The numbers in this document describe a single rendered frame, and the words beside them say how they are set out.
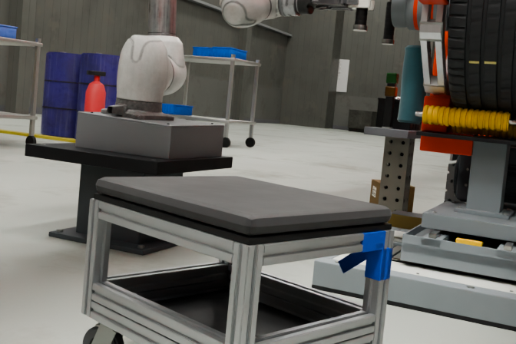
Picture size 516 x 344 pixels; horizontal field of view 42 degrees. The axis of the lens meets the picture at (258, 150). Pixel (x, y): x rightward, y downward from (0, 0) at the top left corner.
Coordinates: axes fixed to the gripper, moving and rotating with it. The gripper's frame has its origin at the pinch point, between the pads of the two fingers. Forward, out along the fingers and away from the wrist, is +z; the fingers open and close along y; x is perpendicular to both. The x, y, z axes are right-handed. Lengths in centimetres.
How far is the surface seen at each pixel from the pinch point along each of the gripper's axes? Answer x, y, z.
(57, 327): -83, 96, -27
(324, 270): -77, 27, 6
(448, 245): -67, 12, 36
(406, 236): -67, 12, 24
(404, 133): -39, -49, 6
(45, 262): -83, 58, -65
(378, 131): -39, -49, -4
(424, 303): -81, 27, 33
